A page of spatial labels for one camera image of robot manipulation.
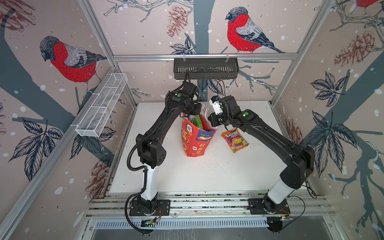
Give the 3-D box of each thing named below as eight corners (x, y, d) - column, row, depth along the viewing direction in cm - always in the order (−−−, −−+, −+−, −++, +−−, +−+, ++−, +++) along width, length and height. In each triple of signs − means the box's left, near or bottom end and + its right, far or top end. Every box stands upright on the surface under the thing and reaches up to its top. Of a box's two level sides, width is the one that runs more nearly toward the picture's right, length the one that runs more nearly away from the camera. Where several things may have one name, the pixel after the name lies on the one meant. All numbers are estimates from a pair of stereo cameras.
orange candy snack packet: (233, 154, 94) (234, 151, 91) (221, 135, 103) (222, 132, 100) (248, 147, 97) (249, 144, 94) (235, 130, 106) (236, 127, 103)
